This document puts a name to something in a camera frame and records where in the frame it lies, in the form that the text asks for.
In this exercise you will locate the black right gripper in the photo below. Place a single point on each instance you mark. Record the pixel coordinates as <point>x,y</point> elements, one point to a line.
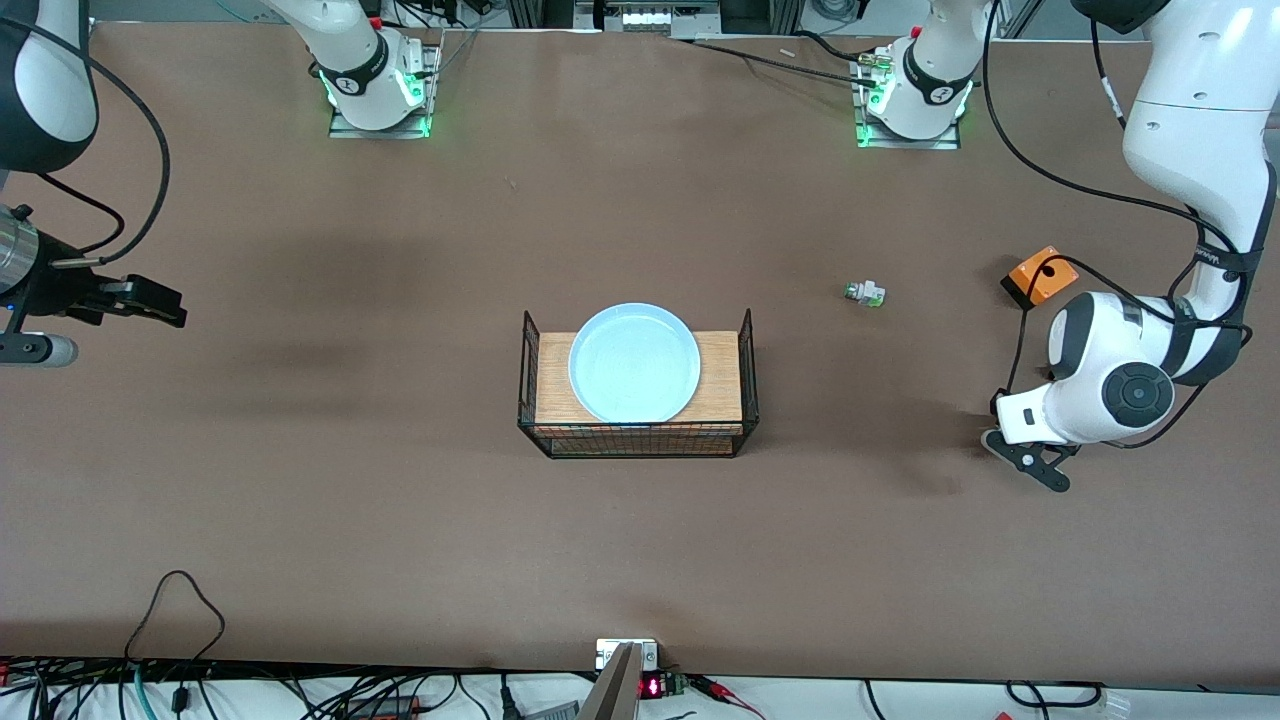
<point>58,290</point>

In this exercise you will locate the light blue round plate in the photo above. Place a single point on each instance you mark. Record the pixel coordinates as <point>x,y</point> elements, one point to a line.
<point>635,365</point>

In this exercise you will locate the green push button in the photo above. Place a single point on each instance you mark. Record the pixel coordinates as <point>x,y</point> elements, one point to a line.
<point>866,293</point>

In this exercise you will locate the orange button box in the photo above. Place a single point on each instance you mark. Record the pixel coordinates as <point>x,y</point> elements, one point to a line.
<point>1055,280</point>

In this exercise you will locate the circuit board red display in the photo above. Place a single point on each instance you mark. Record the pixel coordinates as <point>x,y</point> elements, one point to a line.
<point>662,686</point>

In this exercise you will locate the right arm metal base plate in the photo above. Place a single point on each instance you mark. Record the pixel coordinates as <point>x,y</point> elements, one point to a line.
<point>350,128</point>

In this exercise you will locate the silver metal mounting bracket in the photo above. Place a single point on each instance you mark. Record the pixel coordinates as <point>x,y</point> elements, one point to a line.
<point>612,690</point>

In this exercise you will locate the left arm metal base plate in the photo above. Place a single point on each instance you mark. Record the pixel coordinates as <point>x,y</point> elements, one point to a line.
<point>905,143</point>

